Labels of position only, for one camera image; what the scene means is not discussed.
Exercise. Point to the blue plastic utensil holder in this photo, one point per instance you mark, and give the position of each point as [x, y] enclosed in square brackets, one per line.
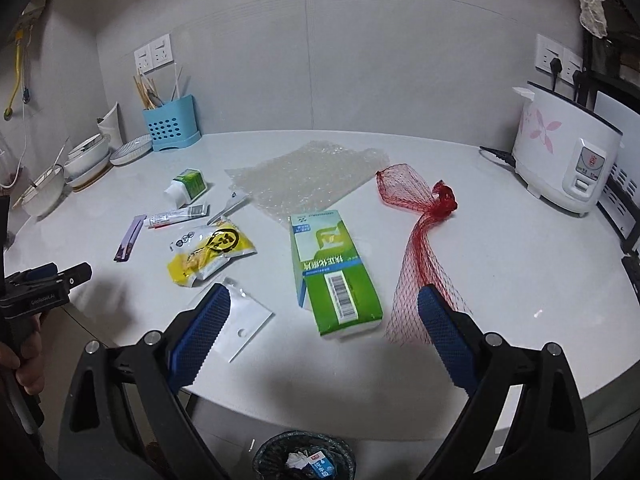
[170, 130]

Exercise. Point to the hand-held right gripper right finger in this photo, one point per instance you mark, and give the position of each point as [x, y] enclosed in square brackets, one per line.
[445, 335]

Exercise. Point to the bunch of chopsticks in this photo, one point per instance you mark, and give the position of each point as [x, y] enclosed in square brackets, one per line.
[145, 92]

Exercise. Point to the striped shallow plate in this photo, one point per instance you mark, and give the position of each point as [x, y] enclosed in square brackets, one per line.
[131, 151]

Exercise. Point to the green white small bottle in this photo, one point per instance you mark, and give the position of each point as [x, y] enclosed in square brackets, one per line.
[187, 183]

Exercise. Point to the white floral rice cooker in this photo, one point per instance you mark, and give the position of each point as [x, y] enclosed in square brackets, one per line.
[555, 160]

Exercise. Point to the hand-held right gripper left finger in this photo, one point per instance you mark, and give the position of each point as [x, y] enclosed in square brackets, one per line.
[200, 330]

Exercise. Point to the clear bubble wrap sheet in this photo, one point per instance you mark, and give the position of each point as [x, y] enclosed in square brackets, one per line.
[305, 175]

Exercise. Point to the yellow snack packet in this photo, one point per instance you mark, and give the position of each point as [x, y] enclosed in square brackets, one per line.
[210, 255]

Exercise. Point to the clear plastic zip bag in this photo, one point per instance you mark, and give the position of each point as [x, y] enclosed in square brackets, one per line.
[245, 325]

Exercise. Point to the black mesh trash bin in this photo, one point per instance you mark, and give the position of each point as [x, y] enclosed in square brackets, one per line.
[270, 452]

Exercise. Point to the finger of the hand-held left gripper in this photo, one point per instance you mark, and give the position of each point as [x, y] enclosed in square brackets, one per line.
[37, 273]
[75, 275]

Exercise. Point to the green white tissue pack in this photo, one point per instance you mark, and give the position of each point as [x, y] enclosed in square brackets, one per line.
[340, 280]

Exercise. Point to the white wall socket with plug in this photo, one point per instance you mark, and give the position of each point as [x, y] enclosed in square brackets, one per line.
[545, 50]

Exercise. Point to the blue white small packet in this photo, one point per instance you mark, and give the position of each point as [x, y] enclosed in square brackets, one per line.
[321, 466]

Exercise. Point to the purple chopstick sleeve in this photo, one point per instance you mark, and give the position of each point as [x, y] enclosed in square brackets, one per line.
[129, 238]

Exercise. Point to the white pitcher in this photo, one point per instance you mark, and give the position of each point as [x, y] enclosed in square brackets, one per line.
[111, 125]

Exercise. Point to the person's left hand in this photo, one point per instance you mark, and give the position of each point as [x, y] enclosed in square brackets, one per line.
[32, 355]

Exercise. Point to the black metal rack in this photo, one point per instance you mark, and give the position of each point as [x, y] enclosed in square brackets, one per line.
[617, 25]

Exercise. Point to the white lidded bowl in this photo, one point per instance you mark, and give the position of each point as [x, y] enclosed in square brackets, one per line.
[89, 155]

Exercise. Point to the small white ointment tube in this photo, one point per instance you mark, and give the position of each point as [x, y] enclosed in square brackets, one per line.
[175, 216]

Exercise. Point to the torn white sachet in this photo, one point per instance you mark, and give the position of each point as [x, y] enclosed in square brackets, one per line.
[227, 206]

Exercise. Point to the crumpled white tissue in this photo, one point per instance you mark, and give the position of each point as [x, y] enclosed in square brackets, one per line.
[298, 461]

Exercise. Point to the white microwave oven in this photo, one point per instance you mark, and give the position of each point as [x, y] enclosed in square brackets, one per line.
[622, 190]

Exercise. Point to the red mesh net bag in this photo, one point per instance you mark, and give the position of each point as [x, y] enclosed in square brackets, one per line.
[425, 250]

